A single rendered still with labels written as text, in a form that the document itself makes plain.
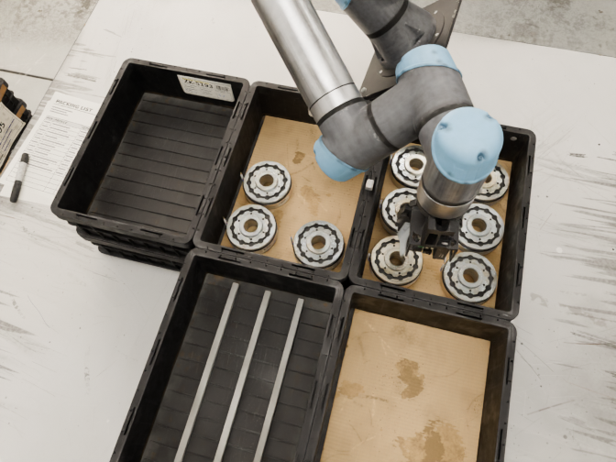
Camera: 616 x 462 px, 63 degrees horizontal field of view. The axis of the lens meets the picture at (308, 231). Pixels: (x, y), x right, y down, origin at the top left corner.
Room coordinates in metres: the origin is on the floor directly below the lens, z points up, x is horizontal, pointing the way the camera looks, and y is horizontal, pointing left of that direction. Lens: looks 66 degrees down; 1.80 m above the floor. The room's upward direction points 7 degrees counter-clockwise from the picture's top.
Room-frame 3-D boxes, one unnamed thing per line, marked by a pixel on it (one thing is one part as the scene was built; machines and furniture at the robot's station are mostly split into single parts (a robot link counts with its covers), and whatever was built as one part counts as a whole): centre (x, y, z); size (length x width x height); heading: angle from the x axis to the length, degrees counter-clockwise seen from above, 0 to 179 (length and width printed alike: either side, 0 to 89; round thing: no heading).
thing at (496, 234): (0.38, -0.34, 0.86); 0.10 x 0.10 x 0.01
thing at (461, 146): (0.30, -0.19, 1.27); 0.09 x 0.08 x 0.11; 6
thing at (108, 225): (0.62, 0.29, 0.92); 0.40 x 0.30 x 0.02; 159
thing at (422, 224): (0.29, -0.19, 1.11); 0.09 x 0.08 x 0.12; 165
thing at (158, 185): (0.62, 0.29, 0.87); 0.40 x 0.30 x 0.11; 159
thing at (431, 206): (0.30, -0.19, 1.19); 0.08 x 0.08 x 0.05
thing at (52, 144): (0.79, 0.62, 0.70); 0.33 x 0.23 x 0.01; 159
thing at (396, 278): (0.33, -0.17, 0.86); 0.10 x 0.10 x 0.01
